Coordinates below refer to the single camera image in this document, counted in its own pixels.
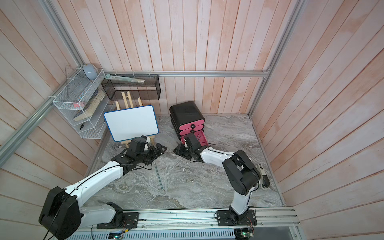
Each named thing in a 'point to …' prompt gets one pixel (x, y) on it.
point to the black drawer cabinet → (186, 118)
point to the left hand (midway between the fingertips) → (162, 154)
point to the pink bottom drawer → (200, 135)
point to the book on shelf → (97, 96)
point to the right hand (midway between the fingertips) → (175, 151)
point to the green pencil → (158, 176)
